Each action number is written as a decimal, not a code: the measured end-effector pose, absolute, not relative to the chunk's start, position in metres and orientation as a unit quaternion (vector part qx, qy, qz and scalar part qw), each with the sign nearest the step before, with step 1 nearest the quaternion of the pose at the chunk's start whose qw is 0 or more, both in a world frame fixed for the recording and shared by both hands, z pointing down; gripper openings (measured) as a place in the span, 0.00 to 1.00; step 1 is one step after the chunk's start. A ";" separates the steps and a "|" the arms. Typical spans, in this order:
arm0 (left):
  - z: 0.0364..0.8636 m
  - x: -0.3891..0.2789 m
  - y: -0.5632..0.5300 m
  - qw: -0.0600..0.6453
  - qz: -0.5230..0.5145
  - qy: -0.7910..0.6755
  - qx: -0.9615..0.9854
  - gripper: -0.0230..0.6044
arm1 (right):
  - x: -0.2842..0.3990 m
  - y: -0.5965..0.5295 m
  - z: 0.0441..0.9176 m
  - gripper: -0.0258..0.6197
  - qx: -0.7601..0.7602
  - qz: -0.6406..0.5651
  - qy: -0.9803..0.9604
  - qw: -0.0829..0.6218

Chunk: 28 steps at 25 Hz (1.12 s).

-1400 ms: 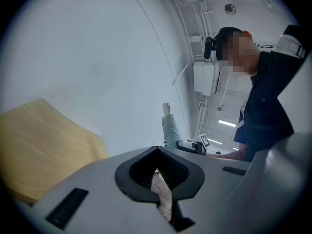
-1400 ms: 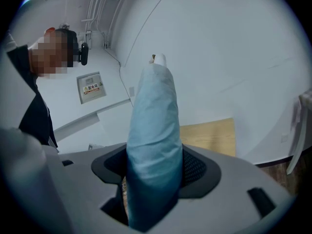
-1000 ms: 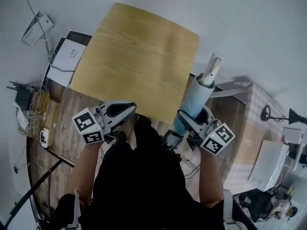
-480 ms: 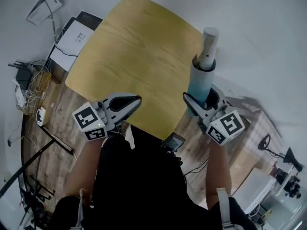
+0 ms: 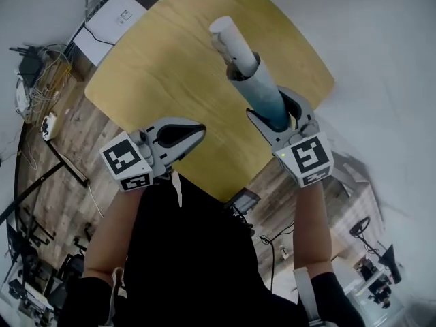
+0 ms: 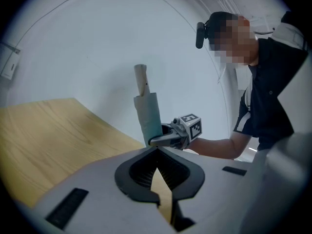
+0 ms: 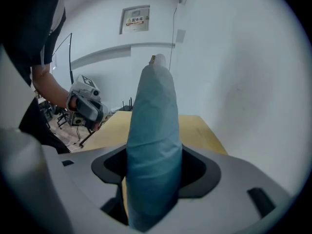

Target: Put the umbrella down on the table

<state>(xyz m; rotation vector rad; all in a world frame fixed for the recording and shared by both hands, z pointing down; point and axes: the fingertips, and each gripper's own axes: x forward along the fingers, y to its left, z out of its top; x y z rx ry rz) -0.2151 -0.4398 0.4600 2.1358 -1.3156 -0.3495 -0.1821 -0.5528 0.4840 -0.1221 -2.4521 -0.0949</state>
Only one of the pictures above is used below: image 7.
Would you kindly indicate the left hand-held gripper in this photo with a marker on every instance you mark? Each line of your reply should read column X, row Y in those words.
column 84, row 84

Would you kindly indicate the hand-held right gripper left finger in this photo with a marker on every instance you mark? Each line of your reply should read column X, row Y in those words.
column 97, row 191

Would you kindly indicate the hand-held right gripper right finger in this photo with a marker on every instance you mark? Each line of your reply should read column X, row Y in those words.
column 231, row 186

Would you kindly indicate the person's left forearm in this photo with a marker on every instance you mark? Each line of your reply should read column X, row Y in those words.
column 48, row 86

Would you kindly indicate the person's left hand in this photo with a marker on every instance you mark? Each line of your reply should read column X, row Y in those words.
column 72, row 104

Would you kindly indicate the black router with antennas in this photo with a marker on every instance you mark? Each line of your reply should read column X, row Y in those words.
column 127, row 106

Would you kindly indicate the black stand pole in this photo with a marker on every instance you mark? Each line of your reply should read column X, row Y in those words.
column 71, row 57

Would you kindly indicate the light wooden table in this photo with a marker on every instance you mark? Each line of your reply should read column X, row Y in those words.
column 195, row 133

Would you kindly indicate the person's black clothing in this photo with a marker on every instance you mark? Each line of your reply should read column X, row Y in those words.
column 29, row 21

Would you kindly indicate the grey electrical wall panel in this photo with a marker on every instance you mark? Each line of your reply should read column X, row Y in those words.
column 134, row 19

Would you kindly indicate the grey wall plate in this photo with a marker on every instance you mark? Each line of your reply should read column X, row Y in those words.
column 181, row 36

